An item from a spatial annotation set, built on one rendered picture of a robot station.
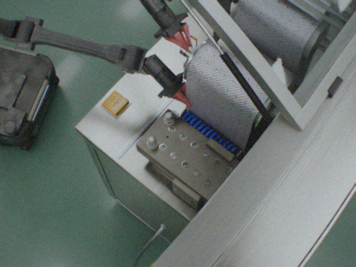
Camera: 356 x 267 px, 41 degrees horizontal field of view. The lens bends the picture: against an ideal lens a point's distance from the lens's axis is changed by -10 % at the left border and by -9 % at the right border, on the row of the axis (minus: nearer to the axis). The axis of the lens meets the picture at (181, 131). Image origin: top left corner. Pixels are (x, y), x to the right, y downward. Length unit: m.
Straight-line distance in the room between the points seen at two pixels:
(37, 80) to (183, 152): 1.31
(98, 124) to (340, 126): 0.90
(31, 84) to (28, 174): 0.49
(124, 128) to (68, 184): 0.99
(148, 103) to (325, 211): 0.88
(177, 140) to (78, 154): 1.21
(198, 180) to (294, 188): 0.48
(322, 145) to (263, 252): 0.30
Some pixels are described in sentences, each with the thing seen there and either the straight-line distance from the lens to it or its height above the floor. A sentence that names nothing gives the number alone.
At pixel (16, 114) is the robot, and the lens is 2.62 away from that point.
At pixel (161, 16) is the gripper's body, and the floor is 1.37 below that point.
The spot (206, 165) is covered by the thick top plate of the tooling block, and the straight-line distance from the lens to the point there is 1.59.
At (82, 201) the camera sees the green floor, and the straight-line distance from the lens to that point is 2.66.
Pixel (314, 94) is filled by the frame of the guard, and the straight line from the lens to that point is 0.99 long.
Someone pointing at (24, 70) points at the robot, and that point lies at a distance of 2.79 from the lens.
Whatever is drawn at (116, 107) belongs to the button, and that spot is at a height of 0.92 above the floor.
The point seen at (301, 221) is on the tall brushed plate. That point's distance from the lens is 1.15.
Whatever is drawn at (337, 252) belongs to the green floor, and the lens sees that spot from 2.69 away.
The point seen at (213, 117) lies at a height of 1.11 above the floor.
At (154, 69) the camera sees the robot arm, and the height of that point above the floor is 1.17.
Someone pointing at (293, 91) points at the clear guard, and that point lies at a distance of 0.97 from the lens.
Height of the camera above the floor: 2.53
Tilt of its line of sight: 67 degrees down
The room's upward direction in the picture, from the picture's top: 1 degrees clockwise
